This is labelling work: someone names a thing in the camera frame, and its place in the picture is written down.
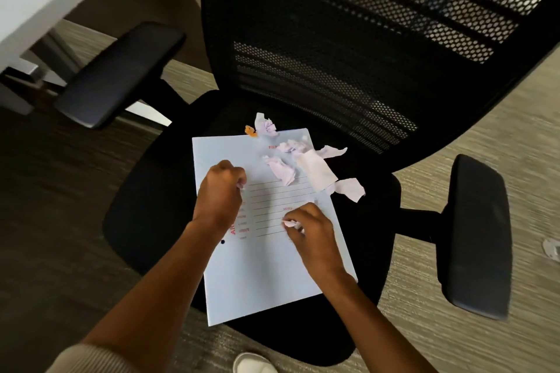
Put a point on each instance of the beige sleeve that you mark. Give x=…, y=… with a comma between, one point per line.
x=87, y=362

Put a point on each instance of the person's right hand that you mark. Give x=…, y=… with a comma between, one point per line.
x=315, y=239

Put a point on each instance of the person's left hand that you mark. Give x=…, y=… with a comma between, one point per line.
x=217, y=198

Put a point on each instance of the person's right forearm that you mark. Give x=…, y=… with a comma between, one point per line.
x=372, y=324

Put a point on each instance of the person's left fingers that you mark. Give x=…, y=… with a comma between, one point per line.
x=236, y=176

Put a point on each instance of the pile of crumpled paper scraps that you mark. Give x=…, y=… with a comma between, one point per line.
x=317, y=169

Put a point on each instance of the white object on floor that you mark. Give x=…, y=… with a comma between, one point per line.
x=551, y=248

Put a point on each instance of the person's right fingers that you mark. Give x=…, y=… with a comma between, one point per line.
x=302, y=213

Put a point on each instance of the person's left forearm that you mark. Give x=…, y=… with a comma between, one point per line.
x=153, y=298

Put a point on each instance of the light blue file folder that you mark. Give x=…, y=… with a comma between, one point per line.
x=262, y=272

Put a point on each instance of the black chair armrest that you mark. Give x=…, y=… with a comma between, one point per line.
x=479, y=237
x=118, y=75

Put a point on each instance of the black mesh office chair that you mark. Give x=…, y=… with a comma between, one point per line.
x=306, y=58

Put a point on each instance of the orange paper scrap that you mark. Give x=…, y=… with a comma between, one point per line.
x=250, y=131

